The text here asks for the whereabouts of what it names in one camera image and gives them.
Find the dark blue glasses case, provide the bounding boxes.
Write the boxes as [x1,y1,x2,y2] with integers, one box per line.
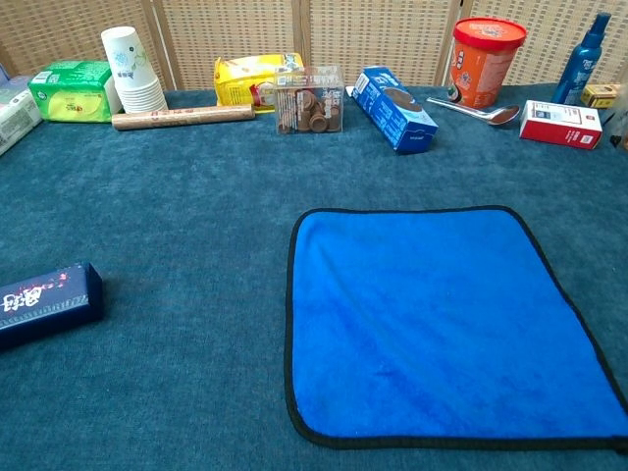
[0,261,105,352]

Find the clear box of chocolate cups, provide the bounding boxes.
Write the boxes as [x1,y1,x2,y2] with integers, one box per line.
[273,65,345,136]

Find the dark blue cookie carton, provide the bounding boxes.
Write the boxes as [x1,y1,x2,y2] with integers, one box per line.
[351,65,440,156]

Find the bright blue microfiber cloth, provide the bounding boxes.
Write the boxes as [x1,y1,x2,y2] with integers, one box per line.
[284,204,628,451]

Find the brown paper wrap roll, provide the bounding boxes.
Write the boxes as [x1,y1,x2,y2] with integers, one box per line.
[111,104,257,131]

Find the yellow snack bag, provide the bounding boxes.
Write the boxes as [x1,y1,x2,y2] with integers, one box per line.
[213,52,305,115]

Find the dark teal table cover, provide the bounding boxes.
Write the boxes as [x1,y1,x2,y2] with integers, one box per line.
[0,82,628,471]

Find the woven folding screen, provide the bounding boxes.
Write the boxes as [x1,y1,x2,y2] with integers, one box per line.
[0,0,628,92]

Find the metal spoon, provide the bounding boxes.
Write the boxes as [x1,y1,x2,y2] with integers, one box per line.
[425,95,521,127]

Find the orange instant noodle tub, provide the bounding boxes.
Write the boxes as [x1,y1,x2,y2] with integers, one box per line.
[446,17,529,110]

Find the white paper cup stack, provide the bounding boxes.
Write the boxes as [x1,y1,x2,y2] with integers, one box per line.
[100,26,170,115]

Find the red and white small box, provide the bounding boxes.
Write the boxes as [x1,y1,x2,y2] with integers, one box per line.
[518,99,603,151]

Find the green tissue pack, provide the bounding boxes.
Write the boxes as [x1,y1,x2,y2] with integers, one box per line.
[27,59,123,124]

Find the blue spray bottle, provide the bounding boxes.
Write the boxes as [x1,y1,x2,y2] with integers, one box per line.
[549,11,613,106]

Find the small yellow brown box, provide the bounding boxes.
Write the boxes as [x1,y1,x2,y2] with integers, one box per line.
[580,82,622,109]

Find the pastel tissue multi-pack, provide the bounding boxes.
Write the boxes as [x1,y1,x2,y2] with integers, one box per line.
[0,76,44,158]

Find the clear bag of cookies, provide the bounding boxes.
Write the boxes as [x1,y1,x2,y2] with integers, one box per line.
[605,97,628,151]

